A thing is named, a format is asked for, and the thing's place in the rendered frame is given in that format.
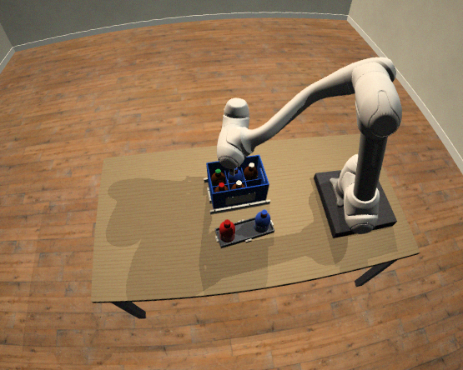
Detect blue bottle with grey label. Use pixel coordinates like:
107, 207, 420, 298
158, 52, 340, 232
254, 209, 271, 233

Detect brown bottle with red cap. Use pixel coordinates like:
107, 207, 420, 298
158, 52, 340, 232
214, 182, 229, 193

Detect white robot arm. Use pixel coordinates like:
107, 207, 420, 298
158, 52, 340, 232
217, 57, 402, 234

